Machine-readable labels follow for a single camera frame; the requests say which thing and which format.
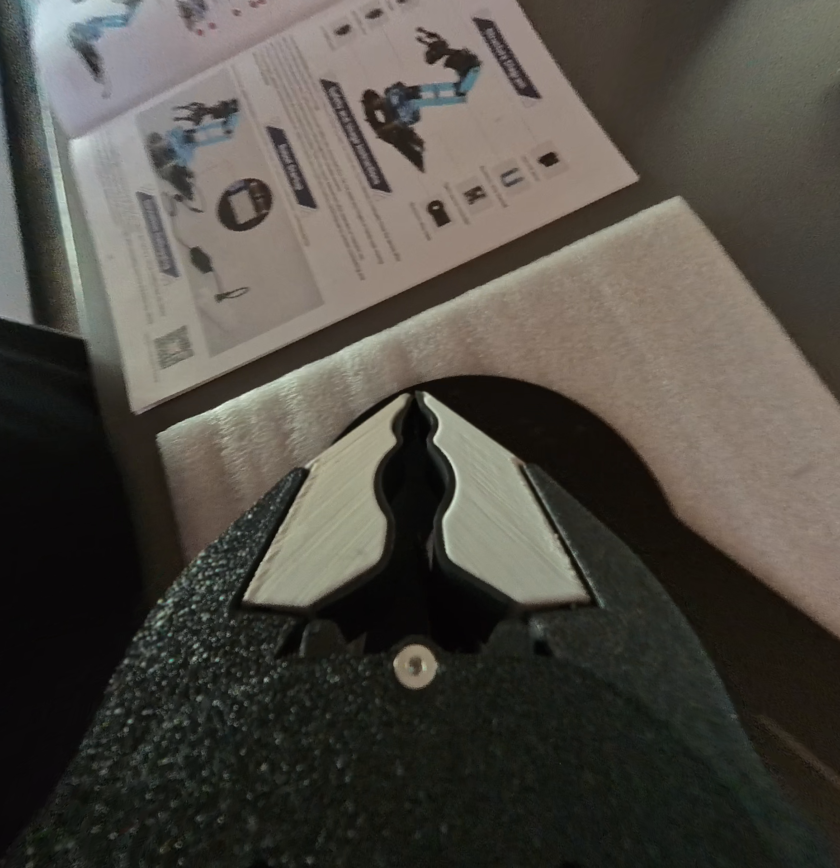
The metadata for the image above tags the instruction booklet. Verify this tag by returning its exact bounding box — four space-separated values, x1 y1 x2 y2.
30 0 639 415

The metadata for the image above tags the person's black clothing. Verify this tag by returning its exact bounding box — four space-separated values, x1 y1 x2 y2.
0 315 146 868

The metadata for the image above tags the white foam sheet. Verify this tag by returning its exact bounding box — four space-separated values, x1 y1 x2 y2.
156 195 840 648

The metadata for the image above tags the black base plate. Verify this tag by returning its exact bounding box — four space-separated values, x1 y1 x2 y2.
339 375 840 781

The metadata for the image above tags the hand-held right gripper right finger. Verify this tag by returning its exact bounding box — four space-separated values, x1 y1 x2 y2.
419 391 592 613

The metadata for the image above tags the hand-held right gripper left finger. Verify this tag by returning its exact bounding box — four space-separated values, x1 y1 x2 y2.
241 392 414 613

